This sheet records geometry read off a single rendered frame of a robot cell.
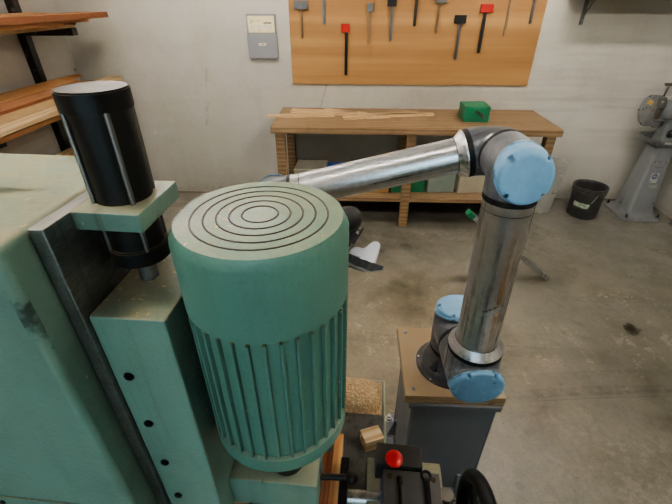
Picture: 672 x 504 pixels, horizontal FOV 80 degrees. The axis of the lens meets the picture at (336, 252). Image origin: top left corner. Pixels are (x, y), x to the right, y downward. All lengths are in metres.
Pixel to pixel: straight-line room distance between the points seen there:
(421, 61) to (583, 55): 1.31
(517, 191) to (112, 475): 0.81
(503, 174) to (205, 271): 0.66
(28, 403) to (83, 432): 0.06
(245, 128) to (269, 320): 3.65
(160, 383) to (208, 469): 0.17
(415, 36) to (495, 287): 2.93
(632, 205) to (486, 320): 3.45
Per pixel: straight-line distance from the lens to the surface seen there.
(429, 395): 1.42
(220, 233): 0.37
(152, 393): 0.52
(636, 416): 2.51
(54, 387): 0.50
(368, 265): 0.71
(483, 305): 1.06
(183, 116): 4.13
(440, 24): 3.74
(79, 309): 0.46
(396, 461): 0.77
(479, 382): 1.20
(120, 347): 0.48
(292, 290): 0.35
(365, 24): 3.68
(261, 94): 3.86
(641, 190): 4.41
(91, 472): 0.62
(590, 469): 2.20
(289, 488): 0.70
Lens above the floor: 1.68
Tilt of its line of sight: 33 degrees down
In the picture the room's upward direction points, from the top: straight up
